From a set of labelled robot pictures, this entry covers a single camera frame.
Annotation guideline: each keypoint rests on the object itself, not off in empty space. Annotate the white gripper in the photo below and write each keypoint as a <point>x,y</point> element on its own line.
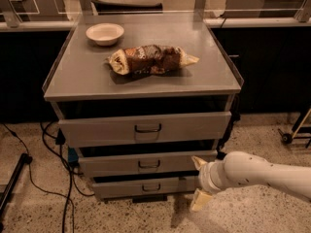
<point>205,177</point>

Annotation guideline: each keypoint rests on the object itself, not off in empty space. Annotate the grey drawer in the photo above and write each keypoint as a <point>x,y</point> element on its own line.
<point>126,189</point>
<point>128,130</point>
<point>147,163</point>

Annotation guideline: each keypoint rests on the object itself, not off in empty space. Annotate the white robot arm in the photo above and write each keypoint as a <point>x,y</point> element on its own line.
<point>239,169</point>

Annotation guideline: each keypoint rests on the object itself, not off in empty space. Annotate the grey bottom drawer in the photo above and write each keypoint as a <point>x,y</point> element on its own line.
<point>126,189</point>

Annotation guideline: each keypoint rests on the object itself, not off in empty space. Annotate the grey drawer cabinet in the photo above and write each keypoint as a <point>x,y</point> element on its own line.
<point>82,85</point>

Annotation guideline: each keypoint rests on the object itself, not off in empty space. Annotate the grey top drawer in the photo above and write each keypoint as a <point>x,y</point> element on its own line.
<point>128,130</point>

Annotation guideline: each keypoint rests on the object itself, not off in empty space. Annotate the brown snack bag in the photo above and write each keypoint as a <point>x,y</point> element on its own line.
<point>151,59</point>

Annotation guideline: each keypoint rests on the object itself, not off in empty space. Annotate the white bowl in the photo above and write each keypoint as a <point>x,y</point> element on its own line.
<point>105,34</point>

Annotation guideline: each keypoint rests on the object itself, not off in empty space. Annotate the black stand leg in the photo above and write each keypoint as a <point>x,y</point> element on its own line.
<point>5,196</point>

